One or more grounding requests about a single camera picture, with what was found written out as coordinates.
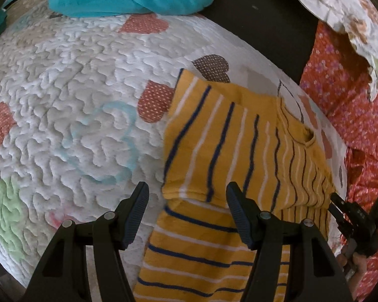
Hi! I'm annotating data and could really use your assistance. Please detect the person's right hand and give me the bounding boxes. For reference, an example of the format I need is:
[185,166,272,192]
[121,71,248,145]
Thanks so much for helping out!
[348,252,367,301]

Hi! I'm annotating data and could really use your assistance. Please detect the yellow striped small shirt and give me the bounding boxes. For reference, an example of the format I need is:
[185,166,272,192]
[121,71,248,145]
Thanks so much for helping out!
[133,69,335,301]

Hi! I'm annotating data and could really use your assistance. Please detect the white quilted heart blanket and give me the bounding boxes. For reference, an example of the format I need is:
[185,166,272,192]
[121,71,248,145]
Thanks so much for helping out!
[0,0,346,285]

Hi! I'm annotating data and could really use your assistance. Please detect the red floral bedsheet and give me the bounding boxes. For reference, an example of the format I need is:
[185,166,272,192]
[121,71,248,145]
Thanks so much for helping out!
[299,20,378,302]

